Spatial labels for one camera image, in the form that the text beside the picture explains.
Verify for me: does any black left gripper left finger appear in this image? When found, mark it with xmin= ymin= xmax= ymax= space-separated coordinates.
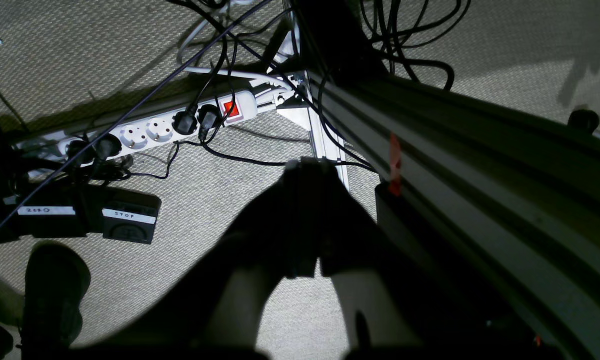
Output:
xmin=74 ymin=160 xmax=317 ymax=360

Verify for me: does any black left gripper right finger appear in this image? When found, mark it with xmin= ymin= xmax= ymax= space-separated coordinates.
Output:
xmin=314 ymin=159 xmax=486 ymax=360

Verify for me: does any white power strip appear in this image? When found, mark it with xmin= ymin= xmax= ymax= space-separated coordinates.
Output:
xmin=45 ymin=89 xmax=276 ymax=162

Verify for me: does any black shoe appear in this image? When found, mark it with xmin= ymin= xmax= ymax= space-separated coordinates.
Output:
xmin=20 ymin=242 xmax=91 ymax=360

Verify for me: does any black foot pedal box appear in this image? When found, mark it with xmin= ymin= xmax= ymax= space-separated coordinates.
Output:
xmin=0 ymin=186 xmax=162 ymax=244

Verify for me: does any aluminium table frame rail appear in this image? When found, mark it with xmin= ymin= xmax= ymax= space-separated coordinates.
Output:
xmin=314 ymin=75 xmax=600 ymax=360

